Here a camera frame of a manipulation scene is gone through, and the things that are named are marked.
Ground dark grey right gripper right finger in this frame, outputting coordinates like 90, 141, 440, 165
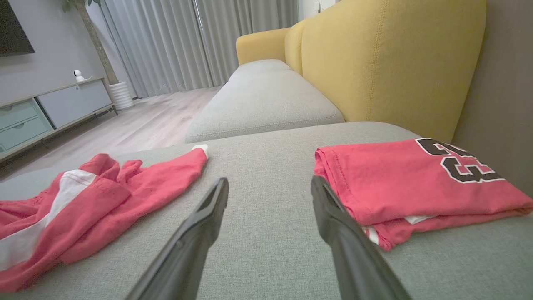
311, 175, 411, 300

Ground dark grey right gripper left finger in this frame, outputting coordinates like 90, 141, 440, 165
127, 177, 230, 300

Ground red shirt with black number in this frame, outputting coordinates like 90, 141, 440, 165
314, 138, 533, 251

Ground red shirt with white stripe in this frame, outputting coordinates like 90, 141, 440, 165
0, 144, 209, 293

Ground large grey sofa ottoman cushion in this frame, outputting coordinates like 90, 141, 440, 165
0, 122, 533, 300

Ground long grey sofa seat cushion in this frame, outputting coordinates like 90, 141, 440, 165
184, 70, 346, 144

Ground white ribbed plant pot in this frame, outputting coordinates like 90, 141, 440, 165
109, 81, 135, 111

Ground grey and mint TV cabinet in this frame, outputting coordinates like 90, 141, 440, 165
0, 76, 118, 163

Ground short grey sofa seat cushion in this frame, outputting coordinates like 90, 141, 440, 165
228, 59, 293, 82

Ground grey pleated curtain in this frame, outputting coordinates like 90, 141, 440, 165
85, 0, 299, 99

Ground yellow sofa armrest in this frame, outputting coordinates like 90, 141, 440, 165
236, 27, 291, 66

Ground narrow yellow sofa backrest cushion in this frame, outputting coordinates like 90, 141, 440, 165
285, 19, 306, 76

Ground indoor plant with brown trunk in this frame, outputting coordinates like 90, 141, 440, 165
62, 0, 119, 86

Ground black wall television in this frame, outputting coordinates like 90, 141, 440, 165
0, 0, 35, 58

